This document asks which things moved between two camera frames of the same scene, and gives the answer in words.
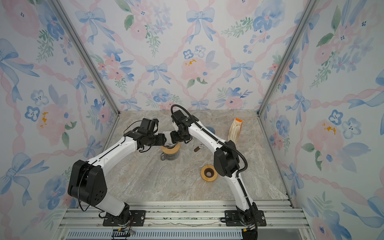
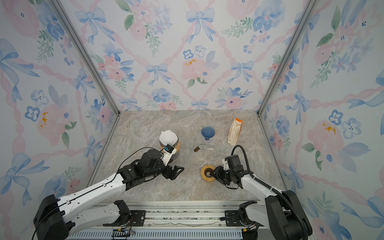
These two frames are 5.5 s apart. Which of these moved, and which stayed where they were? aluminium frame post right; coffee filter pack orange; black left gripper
Moved: black left gripper
Stayed: coffee filter pack orange; aluminium frame post right
